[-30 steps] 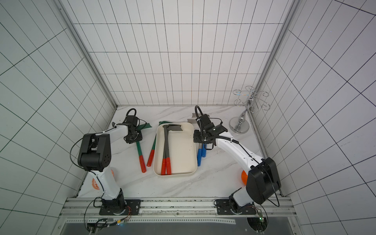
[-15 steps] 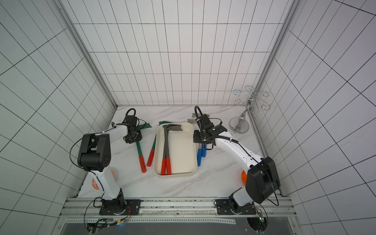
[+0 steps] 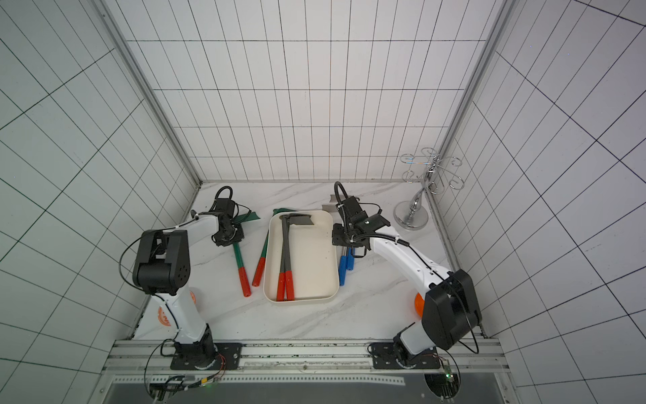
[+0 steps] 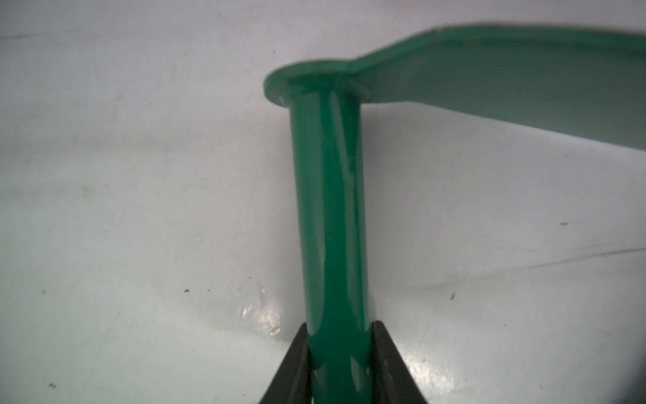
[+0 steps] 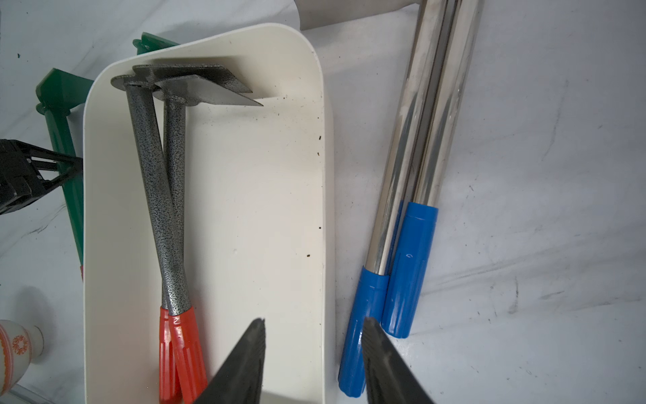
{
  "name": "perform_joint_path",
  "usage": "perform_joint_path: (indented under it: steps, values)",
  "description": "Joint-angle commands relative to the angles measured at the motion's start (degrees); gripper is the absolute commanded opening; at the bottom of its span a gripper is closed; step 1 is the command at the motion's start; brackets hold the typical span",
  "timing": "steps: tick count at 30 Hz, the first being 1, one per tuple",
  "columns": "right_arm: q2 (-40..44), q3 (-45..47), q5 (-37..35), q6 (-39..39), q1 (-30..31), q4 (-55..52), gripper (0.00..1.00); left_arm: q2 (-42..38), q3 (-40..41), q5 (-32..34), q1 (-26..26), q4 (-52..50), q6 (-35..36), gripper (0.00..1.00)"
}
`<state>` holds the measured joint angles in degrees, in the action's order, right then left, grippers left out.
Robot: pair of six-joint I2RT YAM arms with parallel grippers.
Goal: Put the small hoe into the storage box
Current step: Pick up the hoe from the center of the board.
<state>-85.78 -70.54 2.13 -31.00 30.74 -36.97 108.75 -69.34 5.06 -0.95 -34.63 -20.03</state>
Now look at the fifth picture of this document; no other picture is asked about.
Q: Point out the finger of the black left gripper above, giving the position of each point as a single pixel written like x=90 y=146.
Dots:
x=30 y=172

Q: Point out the green hoe beside box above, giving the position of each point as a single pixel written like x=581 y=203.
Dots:
x=151 y=43

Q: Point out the chrome hoe blue handle left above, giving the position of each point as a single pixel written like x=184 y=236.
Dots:
x=373 y=281

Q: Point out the grey speckled hoe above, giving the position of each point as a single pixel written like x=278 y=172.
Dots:
x=174 y=177
x=161 y=217

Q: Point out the orange patterned white bowl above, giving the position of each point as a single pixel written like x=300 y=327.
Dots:
x=20 y=346

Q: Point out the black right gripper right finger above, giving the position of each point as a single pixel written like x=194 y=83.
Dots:
x=388 y=378

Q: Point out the green hoe outer left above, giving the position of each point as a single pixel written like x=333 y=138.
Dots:
x=59 y=93

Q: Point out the chrome hoe blue handle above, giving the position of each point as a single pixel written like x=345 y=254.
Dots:
x=373 y=281
x=418 y=227

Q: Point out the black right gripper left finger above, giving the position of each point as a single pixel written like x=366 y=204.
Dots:
x=239 y=380

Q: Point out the chrome hoe blue handle right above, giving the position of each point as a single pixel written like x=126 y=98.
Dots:
x=418 y=227

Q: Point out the cream plastic storage box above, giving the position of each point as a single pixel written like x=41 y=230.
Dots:
x=259 y=224

